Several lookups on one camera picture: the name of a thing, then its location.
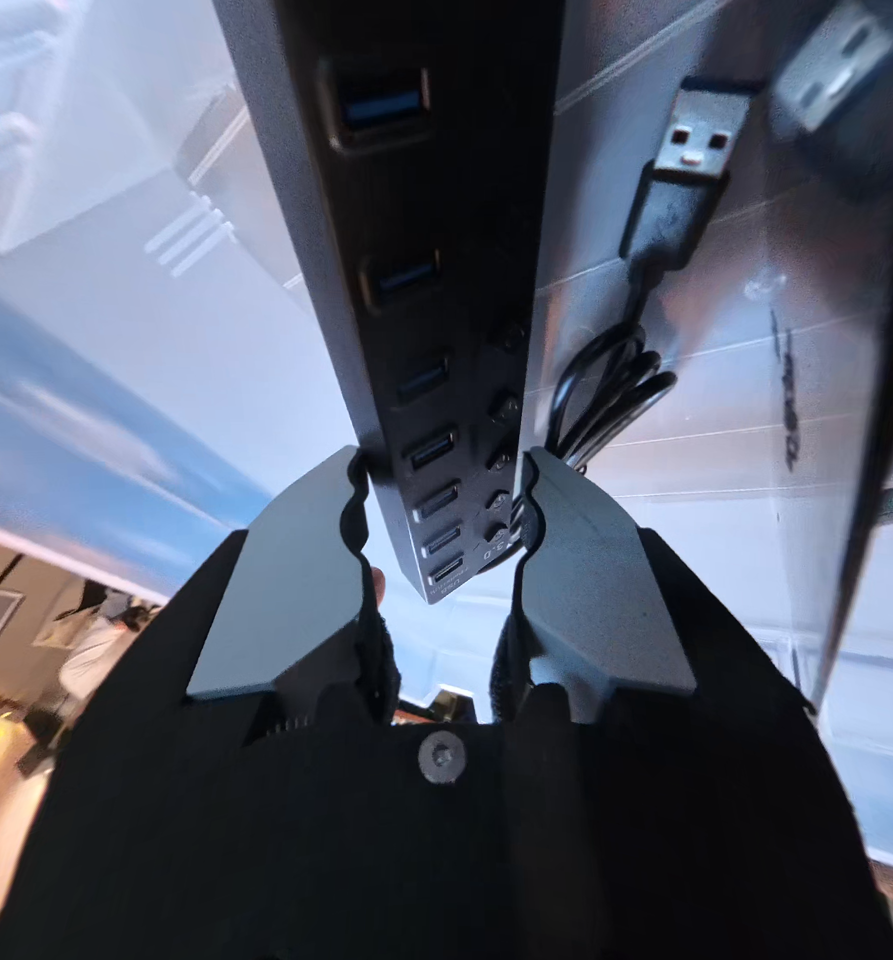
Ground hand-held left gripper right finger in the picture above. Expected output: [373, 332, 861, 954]
[486, 447, 697, 723]

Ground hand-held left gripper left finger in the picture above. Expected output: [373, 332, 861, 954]
[186, 445, 403, 725]

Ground black usb hub cable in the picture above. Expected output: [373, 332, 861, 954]
[506, 75, 764, 560]

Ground black multi-port usb hub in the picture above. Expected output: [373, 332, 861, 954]
[214, 0, 568, 606]

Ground braided usb cable blue plug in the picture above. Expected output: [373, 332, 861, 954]
[770, 0, 893, 196]

